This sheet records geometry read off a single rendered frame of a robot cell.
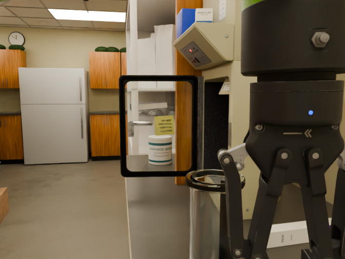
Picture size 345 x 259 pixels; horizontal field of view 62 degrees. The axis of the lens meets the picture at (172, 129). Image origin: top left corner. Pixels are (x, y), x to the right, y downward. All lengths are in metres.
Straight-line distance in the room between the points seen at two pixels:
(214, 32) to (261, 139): 0.60
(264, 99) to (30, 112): 5.72
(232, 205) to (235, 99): 0.59
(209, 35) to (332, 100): 0.61
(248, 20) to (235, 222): 0.17
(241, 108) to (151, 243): 0.44
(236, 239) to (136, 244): 0.52
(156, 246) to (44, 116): 5.20
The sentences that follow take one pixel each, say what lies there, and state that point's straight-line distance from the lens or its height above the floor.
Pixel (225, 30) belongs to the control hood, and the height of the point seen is 1.49.
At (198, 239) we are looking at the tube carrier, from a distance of 0.55.
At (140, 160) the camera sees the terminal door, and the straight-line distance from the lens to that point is 1.15.
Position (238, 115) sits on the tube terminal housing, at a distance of 0.85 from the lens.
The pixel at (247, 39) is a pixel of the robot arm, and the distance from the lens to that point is 0.25.
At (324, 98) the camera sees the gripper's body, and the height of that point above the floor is 1.31.
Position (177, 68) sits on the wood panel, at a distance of 1.17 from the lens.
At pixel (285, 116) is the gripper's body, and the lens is 0.24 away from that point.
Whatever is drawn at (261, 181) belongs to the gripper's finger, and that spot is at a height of 1.23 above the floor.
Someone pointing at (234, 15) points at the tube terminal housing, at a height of 1.53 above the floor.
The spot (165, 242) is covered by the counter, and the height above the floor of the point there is 0.94.
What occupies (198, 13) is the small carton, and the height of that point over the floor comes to 1.56.
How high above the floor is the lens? 1.32
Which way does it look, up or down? 7 degrees down
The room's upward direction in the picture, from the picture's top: straight up
